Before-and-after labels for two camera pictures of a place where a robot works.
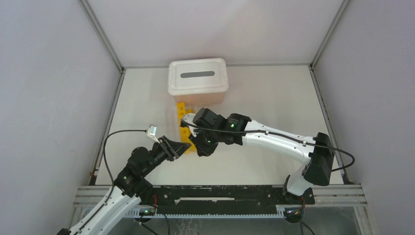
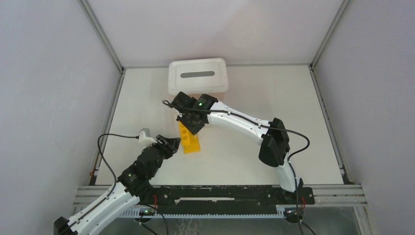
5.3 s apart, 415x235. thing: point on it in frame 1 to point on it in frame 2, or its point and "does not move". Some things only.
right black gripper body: (207, 142) to (192, 126)
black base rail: (220, 199) does not move
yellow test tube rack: (185, 132) does not move
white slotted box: (197, 77) does not move
